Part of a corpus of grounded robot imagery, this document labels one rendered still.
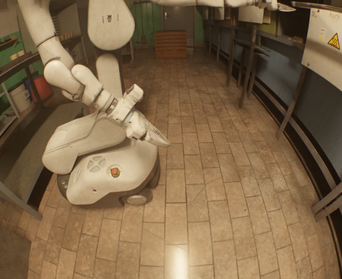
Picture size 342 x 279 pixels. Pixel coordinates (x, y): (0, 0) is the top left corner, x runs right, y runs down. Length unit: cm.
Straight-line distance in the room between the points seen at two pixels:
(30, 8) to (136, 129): 45
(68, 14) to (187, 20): 348
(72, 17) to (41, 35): 449
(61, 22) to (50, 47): 470
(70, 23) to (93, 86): 458
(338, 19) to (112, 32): 101
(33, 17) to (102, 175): 60
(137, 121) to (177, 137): 84
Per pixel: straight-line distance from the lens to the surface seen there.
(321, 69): 102
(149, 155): 73
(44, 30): 45
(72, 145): 79
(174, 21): 524
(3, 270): 117
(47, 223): 121
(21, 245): 122
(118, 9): 53
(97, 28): 54
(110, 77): 61
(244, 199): 102
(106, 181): 67
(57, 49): 44
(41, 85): 311
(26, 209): 115
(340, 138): 114
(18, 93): 329
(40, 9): 46
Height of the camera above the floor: 86
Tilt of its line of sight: 43 degrees down
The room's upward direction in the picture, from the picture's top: 2 degrees counter-clockwise
